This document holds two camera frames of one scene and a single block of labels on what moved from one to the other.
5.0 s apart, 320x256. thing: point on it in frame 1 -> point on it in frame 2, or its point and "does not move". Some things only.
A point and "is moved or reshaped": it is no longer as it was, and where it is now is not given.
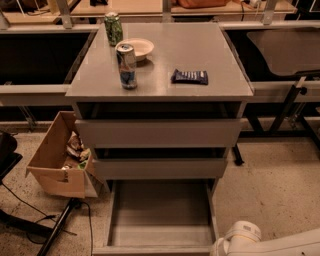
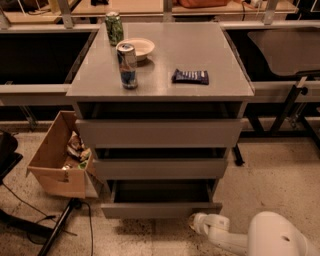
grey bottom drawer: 159,217 is moved or reshaped
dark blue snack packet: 191,77 does not move
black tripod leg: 49,243 does not move
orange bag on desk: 189,4 does not move
